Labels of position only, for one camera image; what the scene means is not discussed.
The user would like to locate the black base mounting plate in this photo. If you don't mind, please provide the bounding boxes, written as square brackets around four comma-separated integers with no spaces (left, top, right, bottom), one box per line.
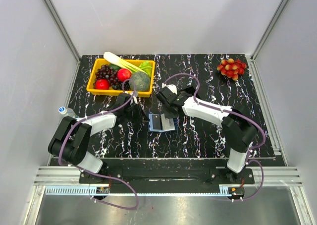
[79,158,256,195]

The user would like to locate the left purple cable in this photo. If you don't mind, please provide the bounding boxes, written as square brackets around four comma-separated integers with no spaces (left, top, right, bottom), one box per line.
[58,78,141,210]

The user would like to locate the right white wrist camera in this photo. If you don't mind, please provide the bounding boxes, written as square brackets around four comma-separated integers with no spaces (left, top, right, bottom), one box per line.
[162,83,177,94]

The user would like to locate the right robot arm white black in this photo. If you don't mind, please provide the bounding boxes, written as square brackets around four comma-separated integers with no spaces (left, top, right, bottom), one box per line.
[156,85,259,183]

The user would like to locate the green lettuce leaf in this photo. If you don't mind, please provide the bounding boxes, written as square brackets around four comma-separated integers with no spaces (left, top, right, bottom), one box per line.
[139,60,153,77]

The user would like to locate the dark blue grape bunch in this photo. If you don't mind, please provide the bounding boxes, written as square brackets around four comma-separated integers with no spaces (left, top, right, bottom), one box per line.
[112,82,130,91]

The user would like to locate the purple grape bunch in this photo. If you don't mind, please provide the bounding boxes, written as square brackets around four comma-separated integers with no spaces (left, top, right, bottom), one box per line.
[95,64,119,86]

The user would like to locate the black card tray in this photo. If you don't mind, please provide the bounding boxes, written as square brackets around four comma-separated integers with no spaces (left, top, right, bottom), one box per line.
[179,86,196,97]

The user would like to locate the red lychee bunch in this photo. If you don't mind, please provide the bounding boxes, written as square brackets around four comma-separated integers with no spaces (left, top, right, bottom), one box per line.
[216,58,247,81]

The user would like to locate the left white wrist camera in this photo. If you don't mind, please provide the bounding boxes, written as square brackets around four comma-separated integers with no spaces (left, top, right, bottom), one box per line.
[131,96,138,105]

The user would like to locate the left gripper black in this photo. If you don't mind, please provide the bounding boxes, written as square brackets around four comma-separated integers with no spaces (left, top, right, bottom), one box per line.
[124,102,150,124]

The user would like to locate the yellow plastic bin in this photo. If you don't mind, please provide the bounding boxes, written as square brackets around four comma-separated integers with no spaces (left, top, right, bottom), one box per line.
[86,58,156,98]

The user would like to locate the blue card holder wallet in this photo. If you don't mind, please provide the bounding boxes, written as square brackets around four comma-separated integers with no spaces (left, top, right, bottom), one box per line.
[149,113,177,133]

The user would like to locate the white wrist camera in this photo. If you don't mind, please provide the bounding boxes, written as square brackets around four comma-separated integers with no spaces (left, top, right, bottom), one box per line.
[131,96,138,105]
[162,83,177,94]

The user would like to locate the green avocado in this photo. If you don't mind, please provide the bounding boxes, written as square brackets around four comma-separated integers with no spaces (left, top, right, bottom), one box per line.
[109,64,120,70]

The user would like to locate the white daikon radish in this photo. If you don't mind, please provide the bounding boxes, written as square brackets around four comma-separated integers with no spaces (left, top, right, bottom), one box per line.
[104,52,142,73]

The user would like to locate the red apple upper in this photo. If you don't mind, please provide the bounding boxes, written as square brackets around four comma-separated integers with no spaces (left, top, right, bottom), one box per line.
[117,68,132,82]

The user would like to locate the clear water bottle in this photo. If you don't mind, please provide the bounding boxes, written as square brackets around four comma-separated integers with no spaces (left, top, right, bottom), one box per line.
[58,107,78,119]

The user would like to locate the green cantaloupe melon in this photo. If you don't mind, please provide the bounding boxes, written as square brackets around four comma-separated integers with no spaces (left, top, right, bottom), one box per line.
[129,71,151,92]

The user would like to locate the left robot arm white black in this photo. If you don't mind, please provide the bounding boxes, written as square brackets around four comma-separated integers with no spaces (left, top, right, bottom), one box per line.
[48,92,145,183]

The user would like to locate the red apple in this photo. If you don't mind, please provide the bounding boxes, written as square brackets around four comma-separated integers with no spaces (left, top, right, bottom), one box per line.
[95,79,110,90]
[117,68,132,82]

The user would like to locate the red apple lower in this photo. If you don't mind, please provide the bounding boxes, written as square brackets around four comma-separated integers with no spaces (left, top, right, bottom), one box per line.
[95,79,110,90]

